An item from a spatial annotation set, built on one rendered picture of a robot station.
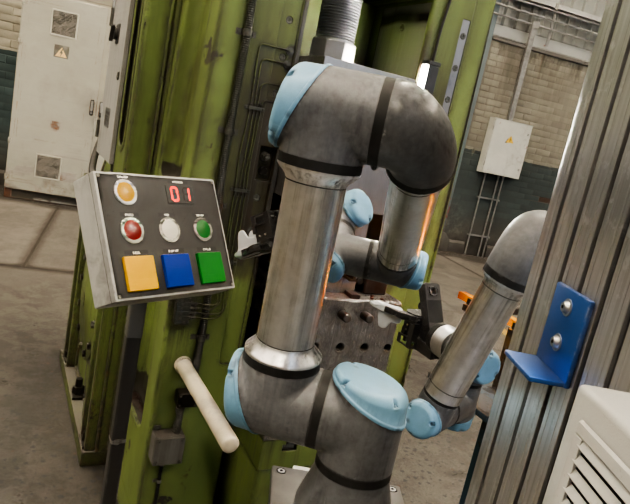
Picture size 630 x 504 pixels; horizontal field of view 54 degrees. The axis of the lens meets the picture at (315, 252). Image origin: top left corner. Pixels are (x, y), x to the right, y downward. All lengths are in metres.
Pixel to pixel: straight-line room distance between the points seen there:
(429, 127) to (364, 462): 0.46
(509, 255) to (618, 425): 0.65
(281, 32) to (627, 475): 1.52
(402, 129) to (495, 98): 8.25
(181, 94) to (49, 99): 4.99
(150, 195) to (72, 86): 5.60
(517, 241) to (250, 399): 0.53
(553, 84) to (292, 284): 8.80
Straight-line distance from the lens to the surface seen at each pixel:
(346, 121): 0.77
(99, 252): 1.34
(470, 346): 1.16
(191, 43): 2.09
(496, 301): 1.13
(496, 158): 8.91
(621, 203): 0.63
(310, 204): 0.80
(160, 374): 1.89
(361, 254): 1.12
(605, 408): 0.51
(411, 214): 0.92
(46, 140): 7.05
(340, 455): 0.91
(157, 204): 1.43
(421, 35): 2.06
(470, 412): 1.36
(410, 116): 0.77
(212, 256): 1.48
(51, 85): 7.02
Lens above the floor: 1.39
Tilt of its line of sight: 12 degrees down
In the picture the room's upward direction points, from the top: 12 degrees clockwise
